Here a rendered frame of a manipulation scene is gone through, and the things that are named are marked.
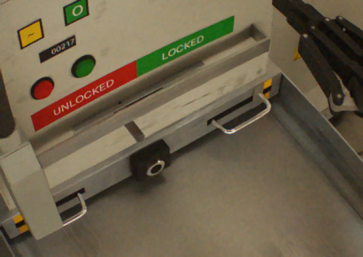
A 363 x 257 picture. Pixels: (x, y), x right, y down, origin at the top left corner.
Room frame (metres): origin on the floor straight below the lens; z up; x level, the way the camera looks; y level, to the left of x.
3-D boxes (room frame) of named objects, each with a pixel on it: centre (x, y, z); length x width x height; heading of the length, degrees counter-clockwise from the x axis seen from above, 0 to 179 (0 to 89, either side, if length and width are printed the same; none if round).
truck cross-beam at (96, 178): (0.54, 0.07, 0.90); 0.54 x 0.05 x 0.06; 125
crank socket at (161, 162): (0.51, 0.04, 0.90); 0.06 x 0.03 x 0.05; 125
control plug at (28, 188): (0.35, 0.19, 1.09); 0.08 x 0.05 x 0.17; 35
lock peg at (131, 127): (0.49, 0.07, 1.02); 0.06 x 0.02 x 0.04; 35
